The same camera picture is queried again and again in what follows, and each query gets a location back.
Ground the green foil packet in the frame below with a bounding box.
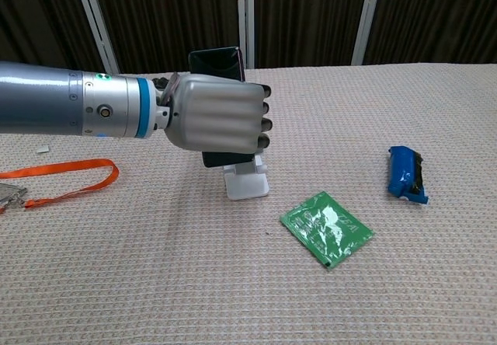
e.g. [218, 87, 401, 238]
[280, 190, 375, 271]

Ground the orange lanyard strap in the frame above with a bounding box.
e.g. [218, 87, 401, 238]
[0, 158, 120, 211]

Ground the beige woven tablecloth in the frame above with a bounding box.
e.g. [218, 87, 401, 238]
[0, 62, 497, 345]

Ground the white frame post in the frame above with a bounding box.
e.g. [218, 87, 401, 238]
[351, 0, 384, 66]
[71, 0, 120, 75]
[235, 0, 256, 70]

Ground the dark brown curtain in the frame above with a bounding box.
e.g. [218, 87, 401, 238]
[0, 0, 497, 77]

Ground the blue snack packet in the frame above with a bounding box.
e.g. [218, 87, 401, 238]
[387, 145, 431, 206]

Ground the black smartphone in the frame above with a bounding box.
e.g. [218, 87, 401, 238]
[188, 46, 254, 169]

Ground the clear badge holder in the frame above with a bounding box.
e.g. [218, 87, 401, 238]
[0, 183, 29, 214]

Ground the white phone stand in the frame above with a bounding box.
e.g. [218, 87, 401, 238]
[223, 153, 270, 200]

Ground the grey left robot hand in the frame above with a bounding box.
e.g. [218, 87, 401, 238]
[151, 71, 274, 155]

